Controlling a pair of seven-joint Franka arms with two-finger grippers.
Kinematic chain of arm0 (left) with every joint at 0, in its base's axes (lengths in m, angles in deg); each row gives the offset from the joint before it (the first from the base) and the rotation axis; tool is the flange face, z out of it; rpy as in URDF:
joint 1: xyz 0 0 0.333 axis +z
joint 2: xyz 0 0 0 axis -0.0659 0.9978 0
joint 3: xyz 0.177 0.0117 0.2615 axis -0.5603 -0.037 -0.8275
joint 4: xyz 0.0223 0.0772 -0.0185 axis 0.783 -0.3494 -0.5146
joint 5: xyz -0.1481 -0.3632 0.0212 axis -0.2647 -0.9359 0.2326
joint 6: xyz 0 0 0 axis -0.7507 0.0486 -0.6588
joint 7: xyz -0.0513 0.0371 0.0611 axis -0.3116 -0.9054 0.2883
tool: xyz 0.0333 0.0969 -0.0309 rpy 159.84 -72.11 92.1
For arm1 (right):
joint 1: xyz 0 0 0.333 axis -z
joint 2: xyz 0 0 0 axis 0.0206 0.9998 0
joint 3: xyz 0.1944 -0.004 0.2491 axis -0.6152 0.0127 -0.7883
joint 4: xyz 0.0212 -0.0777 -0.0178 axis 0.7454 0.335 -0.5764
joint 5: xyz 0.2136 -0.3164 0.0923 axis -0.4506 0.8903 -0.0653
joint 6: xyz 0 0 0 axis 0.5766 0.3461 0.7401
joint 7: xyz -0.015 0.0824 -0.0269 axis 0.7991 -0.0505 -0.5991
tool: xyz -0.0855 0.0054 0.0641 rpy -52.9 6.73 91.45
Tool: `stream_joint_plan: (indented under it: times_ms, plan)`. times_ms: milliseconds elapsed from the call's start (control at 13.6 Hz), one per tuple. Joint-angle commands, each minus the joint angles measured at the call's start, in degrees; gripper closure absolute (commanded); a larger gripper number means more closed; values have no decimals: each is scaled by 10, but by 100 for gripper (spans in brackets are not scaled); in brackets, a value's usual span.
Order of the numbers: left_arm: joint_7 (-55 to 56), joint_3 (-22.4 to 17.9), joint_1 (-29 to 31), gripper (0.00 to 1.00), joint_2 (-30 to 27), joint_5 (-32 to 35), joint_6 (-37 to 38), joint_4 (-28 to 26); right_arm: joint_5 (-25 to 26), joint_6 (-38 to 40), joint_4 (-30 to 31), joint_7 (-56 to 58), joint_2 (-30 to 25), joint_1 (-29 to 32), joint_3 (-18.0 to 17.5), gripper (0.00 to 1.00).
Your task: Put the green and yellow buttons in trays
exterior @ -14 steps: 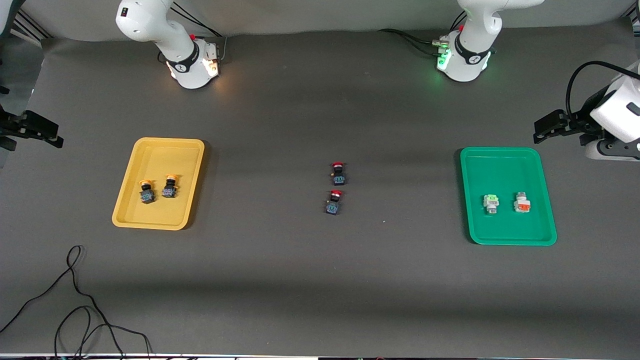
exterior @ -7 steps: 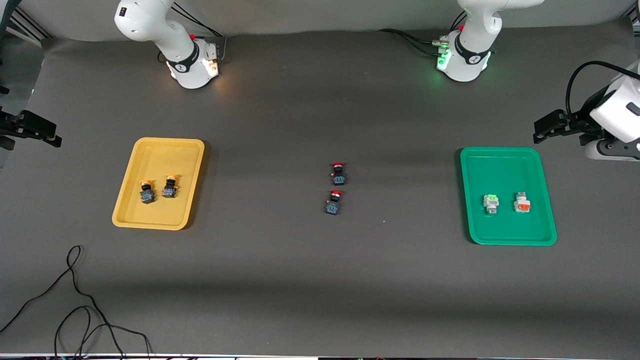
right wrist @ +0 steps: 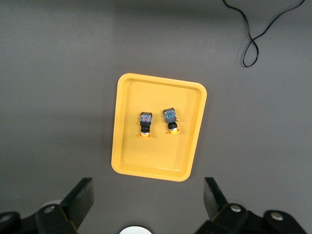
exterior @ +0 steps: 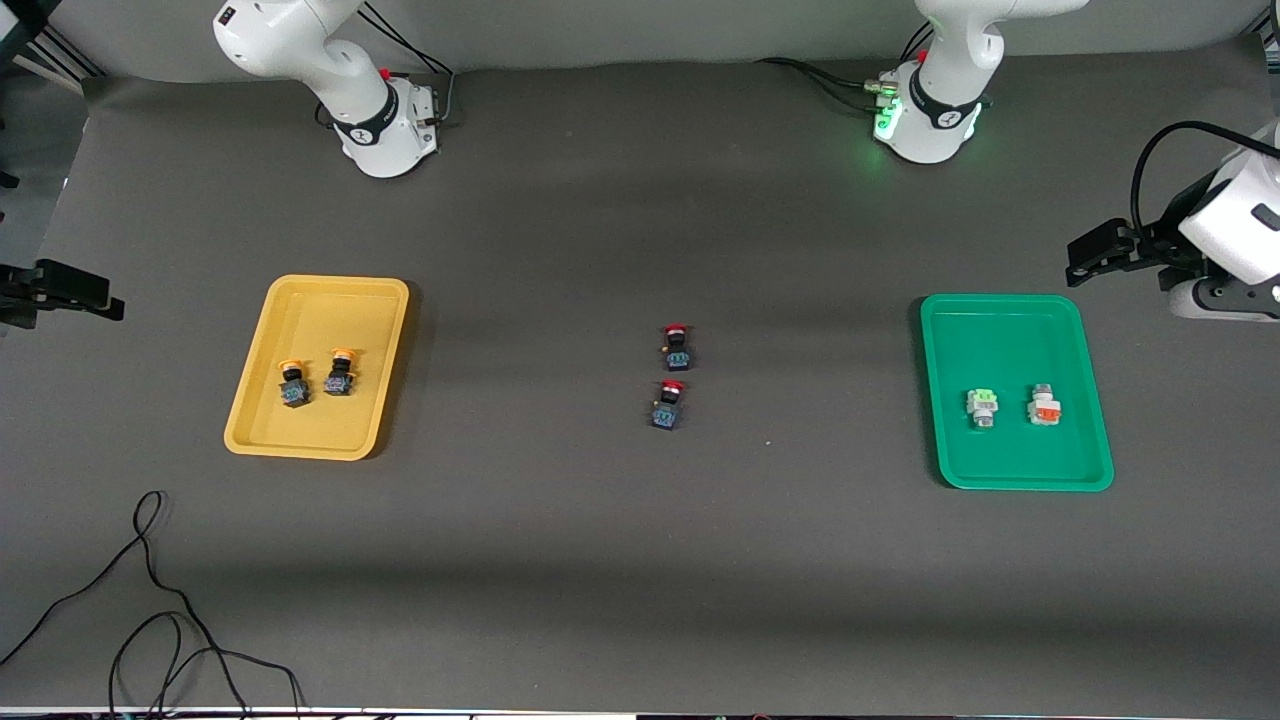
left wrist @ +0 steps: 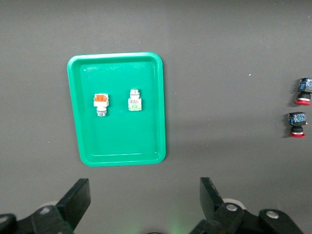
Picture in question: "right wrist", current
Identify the yellow plastic tray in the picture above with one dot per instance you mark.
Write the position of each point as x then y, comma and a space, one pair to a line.
158, 156

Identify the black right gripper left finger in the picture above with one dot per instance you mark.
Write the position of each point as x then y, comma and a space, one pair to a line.
75, 207

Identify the yellow push button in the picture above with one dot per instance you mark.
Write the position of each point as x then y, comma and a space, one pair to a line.
145, 124
171, 122

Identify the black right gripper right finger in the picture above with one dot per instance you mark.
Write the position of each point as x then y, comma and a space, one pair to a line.
218, 204

